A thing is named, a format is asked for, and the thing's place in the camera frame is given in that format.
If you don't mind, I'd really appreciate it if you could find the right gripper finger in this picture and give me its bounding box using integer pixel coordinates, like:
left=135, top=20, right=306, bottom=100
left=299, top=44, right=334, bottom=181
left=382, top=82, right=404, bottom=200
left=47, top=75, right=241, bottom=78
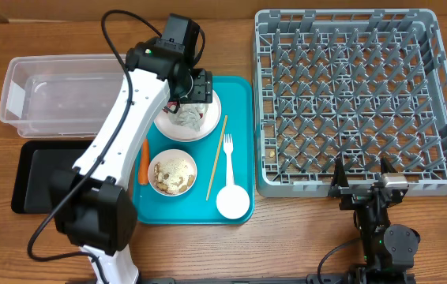
left=381, top=157, right=396, bottom=174
left=332, top=157, right=349, bottom=188

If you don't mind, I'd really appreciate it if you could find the white napkin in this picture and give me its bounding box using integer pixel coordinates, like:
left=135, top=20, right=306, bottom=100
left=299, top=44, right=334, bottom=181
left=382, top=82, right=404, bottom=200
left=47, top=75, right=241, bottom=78
left=167, top=103, right=208, bottom=132

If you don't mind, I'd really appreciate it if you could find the white bowl with food scraps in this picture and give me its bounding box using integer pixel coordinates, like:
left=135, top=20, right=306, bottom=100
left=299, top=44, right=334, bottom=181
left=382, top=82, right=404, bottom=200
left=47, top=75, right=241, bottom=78
left=148, top=149, right=197, bottom=197

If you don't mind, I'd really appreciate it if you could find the red snack wrapper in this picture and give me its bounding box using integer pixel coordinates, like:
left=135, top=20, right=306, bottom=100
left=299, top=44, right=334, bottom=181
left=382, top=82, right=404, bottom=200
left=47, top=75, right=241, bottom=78
left=163, top=102, right=180, bottom=114

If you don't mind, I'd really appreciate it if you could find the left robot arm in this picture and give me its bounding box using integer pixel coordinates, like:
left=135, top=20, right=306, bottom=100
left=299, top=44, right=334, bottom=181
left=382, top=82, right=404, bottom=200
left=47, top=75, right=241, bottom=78
left=47, top=14, right=212, bottom=283

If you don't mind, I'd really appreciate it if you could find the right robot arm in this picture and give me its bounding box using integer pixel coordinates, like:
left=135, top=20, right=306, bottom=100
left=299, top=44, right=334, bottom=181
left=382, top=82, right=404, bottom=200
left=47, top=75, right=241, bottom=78
left=317, top=158, right=421, bottom=284

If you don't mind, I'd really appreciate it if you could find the wooden chopstick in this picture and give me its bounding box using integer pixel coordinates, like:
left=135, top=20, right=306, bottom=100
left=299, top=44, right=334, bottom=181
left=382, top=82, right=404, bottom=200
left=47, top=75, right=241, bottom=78
left=205, top=115, right=228, bottom=201

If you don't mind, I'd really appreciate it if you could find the large white plate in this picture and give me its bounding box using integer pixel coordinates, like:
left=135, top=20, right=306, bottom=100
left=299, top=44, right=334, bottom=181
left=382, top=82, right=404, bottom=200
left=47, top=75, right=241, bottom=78
left=154, top=91, right=222, bottom=142

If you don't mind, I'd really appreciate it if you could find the white plastic fork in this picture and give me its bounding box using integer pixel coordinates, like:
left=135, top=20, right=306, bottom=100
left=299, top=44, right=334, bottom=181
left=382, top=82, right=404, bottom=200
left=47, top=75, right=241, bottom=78
left=223, top=134, right=235, bottom=186

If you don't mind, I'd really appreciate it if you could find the grey dish rack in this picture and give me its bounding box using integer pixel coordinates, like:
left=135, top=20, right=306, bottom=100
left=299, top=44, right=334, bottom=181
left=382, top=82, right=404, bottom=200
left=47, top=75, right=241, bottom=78
left=252, top=9, right=447, bottom=197

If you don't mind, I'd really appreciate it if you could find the orange carrot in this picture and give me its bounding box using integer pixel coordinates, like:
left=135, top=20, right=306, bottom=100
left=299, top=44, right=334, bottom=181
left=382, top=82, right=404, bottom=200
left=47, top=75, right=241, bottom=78
left=137, top=138, right=150, bottom=185

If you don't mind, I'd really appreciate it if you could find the teal plastic tray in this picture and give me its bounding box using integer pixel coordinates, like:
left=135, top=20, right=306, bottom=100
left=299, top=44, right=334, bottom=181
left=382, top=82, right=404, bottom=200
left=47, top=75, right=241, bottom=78
left=132, top=76, right=255, bottom=225

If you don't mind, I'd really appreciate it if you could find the small white round cup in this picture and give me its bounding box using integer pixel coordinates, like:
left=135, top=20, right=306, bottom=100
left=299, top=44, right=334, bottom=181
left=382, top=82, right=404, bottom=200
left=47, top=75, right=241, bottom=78
left=216, top=185, right=250, bottom=219

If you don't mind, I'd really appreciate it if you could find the clear plastic bin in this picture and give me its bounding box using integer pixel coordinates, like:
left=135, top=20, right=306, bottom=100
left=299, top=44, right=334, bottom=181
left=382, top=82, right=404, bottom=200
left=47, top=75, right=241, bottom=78
left=0, top=54, right=124, bottom=138

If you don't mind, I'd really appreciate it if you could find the black plastic tray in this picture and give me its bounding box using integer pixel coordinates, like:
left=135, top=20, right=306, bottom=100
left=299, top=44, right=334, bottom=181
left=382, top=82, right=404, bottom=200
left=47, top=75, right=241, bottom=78
left=11, top=140, right=91, bottom=214

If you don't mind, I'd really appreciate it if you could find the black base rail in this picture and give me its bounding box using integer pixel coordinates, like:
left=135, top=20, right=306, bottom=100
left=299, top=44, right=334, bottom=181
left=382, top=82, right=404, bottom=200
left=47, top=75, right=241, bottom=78
left=141, top=273, right=416, bottom=284

